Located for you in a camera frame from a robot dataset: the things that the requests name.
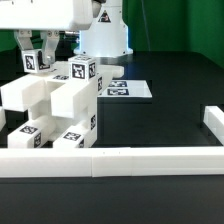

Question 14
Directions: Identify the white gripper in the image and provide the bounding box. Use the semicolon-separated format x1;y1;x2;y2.
0;0;100;66

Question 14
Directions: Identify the white chair seat part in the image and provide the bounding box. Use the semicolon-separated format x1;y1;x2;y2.
28;75;98;145

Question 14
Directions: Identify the white chair back frame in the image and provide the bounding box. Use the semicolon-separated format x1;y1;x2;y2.
0;59;124;118

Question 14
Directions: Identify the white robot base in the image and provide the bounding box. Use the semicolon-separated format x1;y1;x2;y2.
74;0;133;58

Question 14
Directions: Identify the white side block left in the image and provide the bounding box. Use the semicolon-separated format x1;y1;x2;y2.
0;106;6;131

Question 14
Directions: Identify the white tag sheet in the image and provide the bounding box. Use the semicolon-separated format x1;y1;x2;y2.
100;80;152;98

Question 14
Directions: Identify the white obstacle fence bar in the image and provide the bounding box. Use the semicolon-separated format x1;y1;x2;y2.
0;147;224;178

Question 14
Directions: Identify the black base cable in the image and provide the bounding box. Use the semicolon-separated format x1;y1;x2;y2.
58;29;81;43

